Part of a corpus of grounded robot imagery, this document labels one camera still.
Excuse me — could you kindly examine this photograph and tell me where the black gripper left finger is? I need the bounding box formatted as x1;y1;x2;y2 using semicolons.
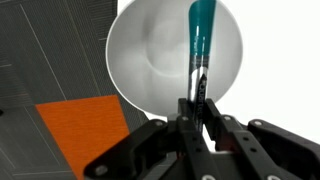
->
83;98;221;180

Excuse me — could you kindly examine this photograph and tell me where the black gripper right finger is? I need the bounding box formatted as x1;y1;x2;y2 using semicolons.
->
203;99;320;180

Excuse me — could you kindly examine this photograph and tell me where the teal and silver pen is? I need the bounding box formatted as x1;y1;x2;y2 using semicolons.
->
186;0;218;134

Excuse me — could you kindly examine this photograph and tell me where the white round bowl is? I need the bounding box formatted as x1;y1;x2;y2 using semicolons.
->
105;0;244;118

